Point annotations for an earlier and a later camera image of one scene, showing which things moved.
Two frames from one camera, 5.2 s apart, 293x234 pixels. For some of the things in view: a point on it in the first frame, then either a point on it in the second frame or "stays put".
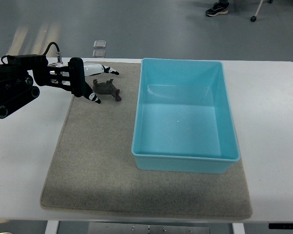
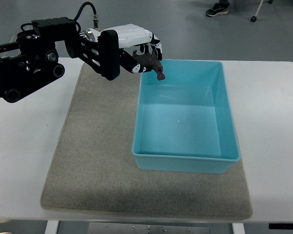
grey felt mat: [94, 170] stays put
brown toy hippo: [106, 88] → [151, 61]
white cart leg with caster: [253, 18] stays put
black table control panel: [290, 226] stays put
